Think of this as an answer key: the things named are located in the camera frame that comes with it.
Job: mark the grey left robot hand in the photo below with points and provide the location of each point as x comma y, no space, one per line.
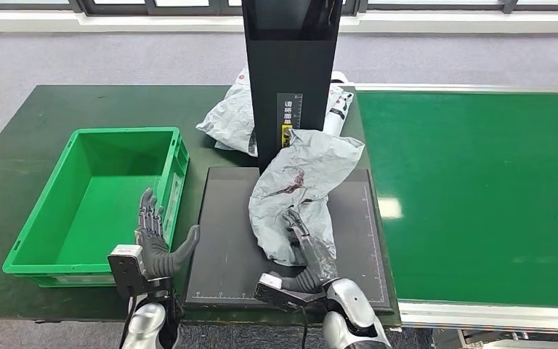
156,255

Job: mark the aluminium conveyor frame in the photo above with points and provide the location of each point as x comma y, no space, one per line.
491,315

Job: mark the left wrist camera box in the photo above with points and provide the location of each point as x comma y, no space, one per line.
125,269

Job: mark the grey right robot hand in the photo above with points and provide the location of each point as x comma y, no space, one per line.
317,260

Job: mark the grey parcel with dark stain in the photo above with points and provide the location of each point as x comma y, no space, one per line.
303,168

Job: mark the dark green table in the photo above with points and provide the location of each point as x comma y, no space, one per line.
115,106

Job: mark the white window sill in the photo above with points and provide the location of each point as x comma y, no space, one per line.
67,21

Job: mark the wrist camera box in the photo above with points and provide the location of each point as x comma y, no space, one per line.
125,269
279,296

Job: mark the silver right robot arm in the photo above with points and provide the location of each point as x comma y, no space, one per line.
351,313

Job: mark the green plastic crate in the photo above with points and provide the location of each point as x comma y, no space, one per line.
91,212

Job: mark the dark window frame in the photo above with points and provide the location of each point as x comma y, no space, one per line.
115,6

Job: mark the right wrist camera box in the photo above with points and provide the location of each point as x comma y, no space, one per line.
279,296

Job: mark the white parcel with black stripe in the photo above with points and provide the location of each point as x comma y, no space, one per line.
231,120

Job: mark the black inbound scanning machine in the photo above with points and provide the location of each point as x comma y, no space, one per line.
231,241

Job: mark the green conveyor belt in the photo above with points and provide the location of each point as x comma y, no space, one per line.
476,192

